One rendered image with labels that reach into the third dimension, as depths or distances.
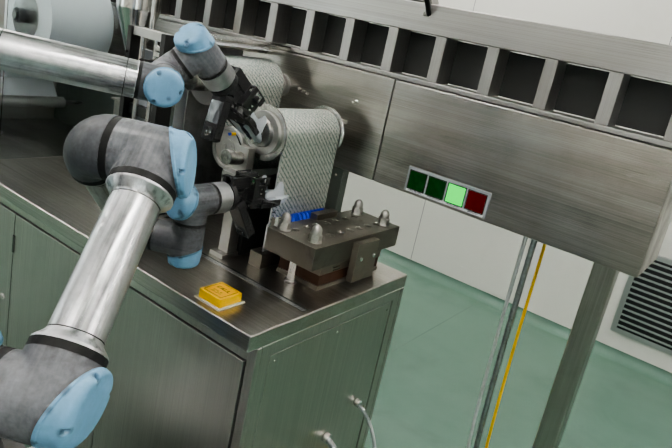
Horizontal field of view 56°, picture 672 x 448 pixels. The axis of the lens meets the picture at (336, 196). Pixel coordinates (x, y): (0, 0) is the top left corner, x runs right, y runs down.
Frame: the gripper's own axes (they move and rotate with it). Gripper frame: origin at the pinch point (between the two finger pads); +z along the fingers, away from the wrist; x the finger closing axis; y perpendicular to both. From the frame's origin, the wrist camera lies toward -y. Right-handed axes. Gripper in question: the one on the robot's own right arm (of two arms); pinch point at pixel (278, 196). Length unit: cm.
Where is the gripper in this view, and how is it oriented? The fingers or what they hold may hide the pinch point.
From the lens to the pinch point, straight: 167.3
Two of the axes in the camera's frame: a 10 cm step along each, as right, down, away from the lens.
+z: 5.9, -1.0, 8.0
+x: -7.8, -3.1, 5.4
